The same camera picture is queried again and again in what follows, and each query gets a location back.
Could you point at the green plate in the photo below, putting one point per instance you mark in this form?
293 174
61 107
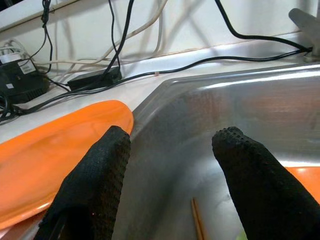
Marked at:
241 237

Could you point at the orange plastic plate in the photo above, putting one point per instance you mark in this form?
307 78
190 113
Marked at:
50 155

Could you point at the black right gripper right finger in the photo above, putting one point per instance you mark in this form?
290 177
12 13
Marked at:
262 190

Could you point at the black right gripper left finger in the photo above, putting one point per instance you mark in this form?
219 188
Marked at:
90 190

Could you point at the stainless steel sink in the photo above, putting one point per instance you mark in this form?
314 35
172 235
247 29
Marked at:
200 112

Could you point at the steel faucet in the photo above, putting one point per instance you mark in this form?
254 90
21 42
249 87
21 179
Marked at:
303 22

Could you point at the black power adapter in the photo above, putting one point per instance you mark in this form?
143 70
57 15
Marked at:
95 78

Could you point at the orange plastic bowl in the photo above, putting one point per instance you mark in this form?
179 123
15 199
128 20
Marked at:
307 180

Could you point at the black charger box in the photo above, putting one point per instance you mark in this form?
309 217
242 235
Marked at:
22 85

